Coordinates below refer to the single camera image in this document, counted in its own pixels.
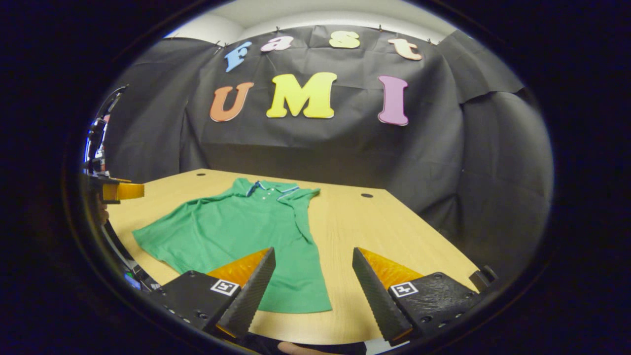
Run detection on green T-shirt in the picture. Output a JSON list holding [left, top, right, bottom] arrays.
[[132, 177, 333, 314]]

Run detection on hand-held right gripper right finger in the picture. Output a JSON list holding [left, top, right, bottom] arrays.
[[351, 247, 481, 347]]

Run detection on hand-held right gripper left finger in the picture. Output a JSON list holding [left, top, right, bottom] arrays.
[[148, 247, 277, 341]]

